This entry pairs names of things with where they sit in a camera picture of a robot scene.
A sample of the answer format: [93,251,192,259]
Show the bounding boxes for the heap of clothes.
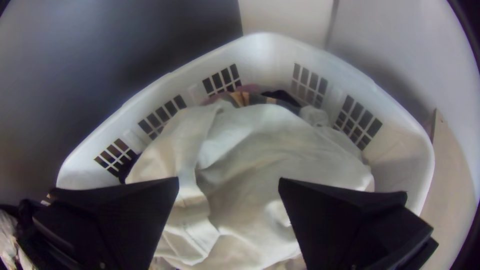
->
[200,84,331,127]

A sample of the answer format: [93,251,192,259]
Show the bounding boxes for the white t-shirt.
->
[125,99,376,270]

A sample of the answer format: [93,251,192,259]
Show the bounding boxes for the white laundry basket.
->
[56,31,436,226]

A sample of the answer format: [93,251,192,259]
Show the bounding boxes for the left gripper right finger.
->
[278,177,440,270]

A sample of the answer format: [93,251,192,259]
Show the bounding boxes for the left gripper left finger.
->
[16,176,180,270]

